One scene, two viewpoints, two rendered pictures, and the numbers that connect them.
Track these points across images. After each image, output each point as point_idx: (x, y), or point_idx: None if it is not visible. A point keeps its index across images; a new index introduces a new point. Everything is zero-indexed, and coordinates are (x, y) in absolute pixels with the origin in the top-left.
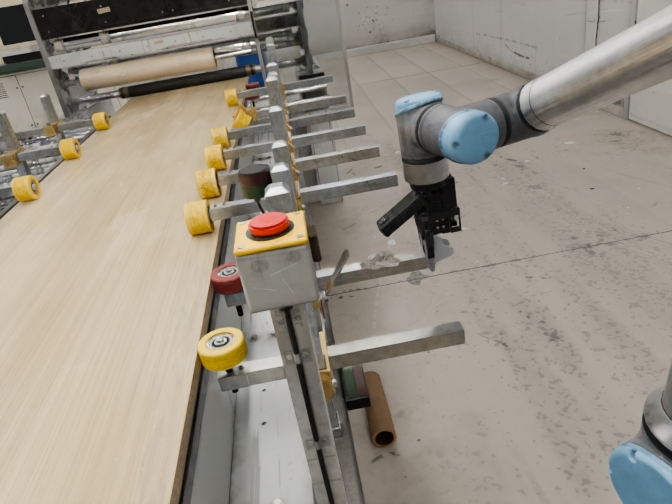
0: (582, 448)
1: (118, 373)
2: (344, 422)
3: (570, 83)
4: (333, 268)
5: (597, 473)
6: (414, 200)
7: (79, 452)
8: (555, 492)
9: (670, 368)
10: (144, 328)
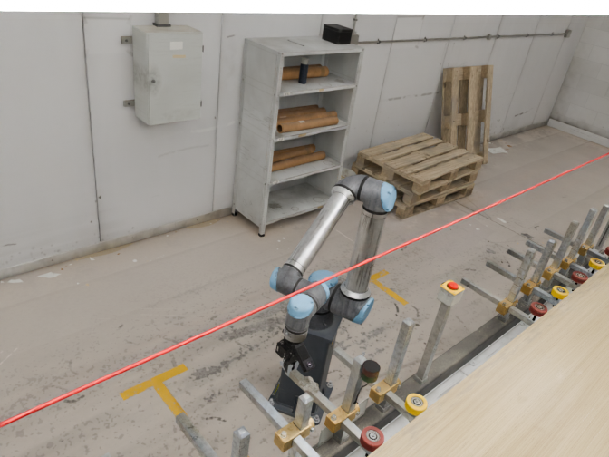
0: (191, 445)
1: (459, 430)
2: (374, 403)
3: (316, 251)
4: (325, 403)
5: (208, 436)
6: (304, 344)
7: (487, 410)
8: (229, 452)
9: (362, 283)
10: (434, 444)
